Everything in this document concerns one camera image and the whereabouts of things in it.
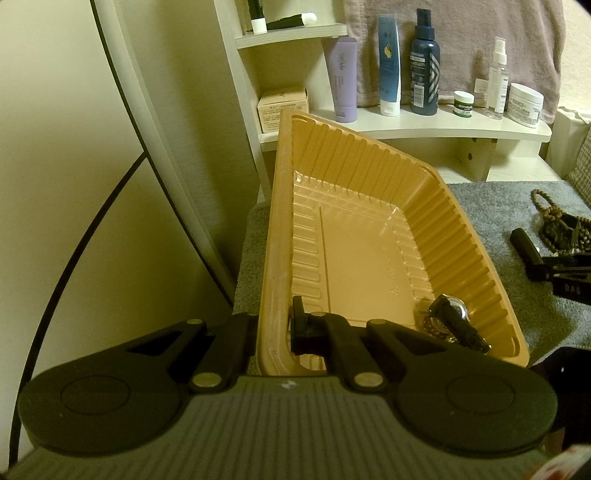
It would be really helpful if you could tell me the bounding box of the mauve towel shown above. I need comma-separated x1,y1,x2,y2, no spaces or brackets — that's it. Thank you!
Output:
344,0,568,125

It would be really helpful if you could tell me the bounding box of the dark blue spray bottle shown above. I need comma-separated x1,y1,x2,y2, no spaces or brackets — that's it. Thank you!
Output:
409,8,440,115

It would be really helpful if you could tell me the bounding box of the black silver wristwatch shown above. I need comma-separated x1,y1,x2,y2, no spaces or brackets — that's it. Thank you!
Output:
427,293,491,355

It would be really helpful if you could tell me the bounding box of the orange ribbed plastic tray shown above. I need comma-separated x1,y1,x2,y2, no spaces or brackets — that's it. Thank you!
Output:
255,108,530,377

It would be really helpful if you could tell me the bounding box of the beige cardboard box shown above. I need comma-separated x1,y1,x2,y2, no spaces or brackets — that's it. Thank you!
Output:
257,89,309,134

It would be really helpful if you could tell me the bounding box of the dark clothing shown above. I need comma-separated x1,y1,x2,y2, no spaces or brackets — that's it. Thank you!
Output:
531,344,591,457

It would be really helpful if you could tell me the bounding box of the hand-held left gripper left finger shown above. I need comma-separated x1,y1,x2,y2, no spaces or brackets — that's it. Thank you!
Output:
127,314,257,394

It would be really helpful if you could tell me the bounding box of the grey fluffy mat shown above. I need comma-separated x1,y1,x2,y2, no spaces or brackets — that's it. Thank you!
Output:
233,180,591,365

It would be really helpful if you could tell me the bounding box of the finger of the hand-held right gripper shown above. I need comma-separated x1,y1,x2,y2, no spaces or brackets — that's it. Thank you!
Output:
510,228,544,280

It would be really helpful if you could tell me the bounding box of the black tube with white cap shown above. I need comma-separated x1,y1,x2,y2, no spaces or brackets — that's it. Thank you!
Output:
247,0,269,34
265,13,318,32

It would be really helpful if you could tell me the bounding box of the small green white jar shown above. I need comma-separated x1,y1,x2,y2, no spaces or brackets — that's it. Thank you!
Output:
453,90,475,117

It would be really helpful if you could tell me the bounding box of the clear spray bottle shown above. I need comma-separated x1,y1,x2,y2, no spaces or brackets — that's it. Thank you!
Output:
486,37,509,120

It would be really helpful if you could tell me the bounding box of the blue white cosmetic tube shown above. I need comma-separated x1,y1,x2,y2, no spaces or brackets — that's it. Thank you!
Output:
377,15,402,116

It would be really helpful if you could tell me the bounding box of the brown wooden bead necklace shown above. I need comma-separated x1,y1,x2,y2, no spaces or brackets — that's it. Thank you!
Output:
530,188,591,254

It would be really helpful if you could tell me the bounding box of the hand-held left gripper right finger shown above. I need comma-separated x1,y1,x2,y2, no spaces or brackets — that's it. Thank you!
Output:
289,295,445,393

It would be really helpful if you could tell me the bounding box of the red white printed cloth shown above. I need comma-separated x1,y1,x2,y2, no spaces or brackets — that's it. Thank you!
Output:
540,445,591,480

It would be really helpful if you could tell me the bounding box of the white cream jar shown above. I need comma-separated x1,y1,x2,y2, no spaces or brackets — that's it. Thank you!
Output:
506,83,546,124

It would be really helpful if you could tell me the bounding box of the cream upholstered furniture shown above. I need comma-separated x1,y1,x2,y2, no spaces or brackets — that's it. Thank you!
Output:
551,107,591,178

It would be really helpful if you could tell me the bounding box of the white curved frame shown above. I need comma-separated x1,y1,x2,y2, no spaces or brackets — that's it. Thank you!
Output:
90,0,241,305

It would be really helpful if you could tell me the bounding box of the purple cosmetic tube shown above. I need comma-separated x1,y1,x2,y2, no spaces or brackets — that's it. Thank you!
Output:
321,37,358,123

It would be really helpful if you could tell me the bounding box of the white wooden shelf unit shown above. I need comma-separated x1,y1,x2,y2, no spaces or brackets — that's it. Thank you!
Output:
213,0,561,204

